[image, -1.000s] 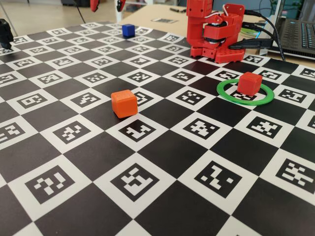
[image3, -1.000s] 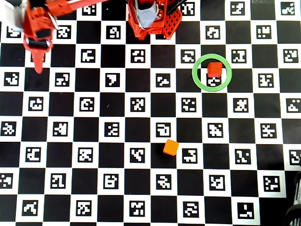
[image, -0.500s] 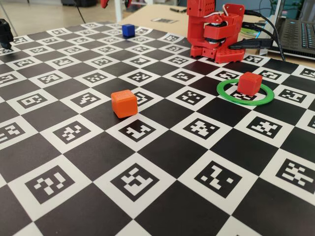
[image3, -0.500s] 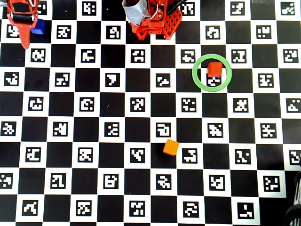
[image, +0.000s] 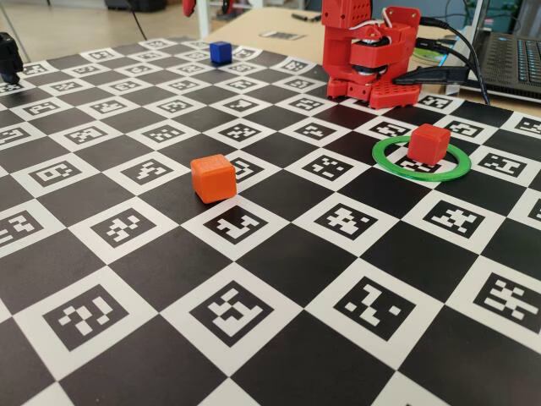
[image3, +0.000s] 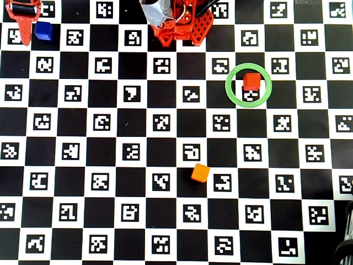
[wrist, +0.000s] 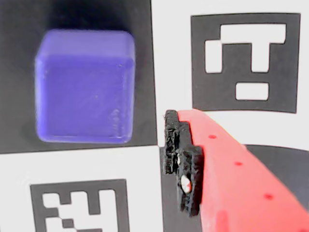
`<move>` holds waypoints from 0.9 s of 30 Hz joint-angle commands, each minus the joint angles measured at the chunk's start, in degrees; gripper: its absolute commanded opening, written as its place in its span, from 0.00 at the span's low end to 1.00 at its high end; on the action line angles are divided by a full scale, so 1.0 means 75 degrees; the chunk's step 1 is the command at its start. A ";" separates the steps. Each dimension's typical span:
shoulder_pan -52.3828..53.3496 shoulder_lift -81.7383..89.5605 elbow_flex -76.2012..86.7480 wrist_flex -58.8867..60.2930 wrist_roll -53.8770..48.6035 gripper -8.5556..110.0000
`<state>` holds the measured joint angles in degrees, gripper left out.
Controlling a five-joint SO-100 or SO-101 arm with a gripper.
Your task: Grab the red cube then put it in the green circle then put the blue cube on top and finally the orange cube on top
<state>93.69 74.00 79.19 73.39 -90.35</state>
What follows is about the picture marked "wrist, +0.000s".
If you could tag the black white marker checkerboard mat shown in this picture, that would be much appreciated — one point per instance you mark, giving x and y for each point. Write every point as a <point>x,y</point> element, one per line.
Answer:
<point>241,125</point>

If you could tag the blue cube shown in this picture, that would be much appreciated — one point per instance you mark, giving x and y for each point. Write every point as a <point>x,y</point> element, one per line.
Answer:
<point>84,91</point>

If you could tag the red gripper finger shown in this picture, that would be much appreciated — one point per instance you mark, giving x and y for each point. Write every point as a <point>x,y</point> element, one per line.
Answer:
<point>241,193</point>

